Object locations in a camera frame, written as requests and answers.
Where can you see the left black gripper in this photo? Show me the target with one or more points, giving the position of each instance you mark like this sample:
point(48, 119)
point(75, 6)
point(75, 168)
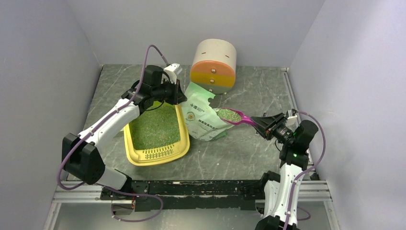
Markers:
point(178, 96)

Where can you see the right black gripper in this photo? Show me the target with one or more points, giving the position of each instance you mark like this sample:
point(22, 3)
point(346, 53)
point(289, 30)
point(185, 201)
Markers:
point(266, 126)

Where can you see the magenta plastic scoop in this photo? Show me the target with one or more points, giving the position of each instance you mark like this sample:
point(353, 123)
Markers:
point(234, 117)

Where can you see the green cat litter bag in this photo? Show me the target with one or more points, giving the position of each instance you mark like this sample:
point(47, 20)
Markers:
point(200, 118)

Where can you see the yellow litter box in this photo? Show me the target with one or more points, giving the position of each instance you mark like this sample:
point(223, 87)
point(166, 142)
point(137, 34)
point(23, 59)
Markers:
point(159, 155)

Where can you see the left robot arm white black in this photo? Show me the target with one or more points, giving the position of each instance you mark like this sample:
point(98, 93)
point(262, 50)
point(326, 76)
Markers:
point(81, 153)

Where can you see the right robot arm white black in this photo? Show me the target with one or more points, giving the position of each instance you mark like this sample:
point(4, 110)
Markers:
point(281, 190)

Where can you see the round cream drawer cabinet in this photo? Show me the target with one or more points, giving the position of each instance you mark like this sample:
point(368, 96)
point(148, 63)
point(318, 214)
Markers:
point(214, 66)

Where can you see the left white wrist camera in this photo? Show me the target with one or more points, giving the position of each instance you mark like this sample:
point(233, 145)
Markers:
point(173, 70)

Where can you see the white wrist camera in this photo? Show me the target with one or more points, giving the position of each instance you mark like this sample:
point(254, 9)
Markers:
point(291, 117)
point(173, 70)

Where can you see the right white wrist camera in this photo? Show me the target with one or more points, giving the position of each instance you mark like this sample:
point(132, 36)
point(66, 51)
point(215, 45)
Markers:
point(291, 117)

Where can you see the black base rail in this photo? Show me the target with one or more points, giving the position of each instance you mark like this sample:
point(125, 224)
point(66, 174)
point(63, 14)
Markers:
point(202, 194)

